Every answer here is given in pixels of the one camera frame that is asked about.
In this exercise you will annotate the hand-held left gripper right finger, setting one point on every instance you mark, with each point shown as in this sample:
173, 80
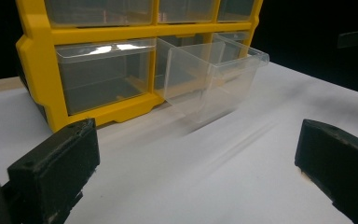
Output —
338, 161

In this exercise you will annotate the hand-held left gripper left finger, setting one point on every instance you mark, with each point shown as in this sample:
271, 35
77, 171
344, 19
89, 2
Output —
54, 168

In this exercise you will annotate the yellow plastic drawer cabinet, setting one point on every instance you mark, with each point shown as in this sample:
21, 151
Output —
38, 53

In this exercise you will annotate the clear plastic drawer pulled out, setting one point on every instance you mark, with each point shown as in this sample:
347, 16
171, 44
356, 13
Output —
199, 84

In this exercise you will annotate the clear plastic drawer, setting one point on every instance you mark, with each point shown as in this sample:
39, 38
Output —
234, 10
186, 11
102, 77
99, 12

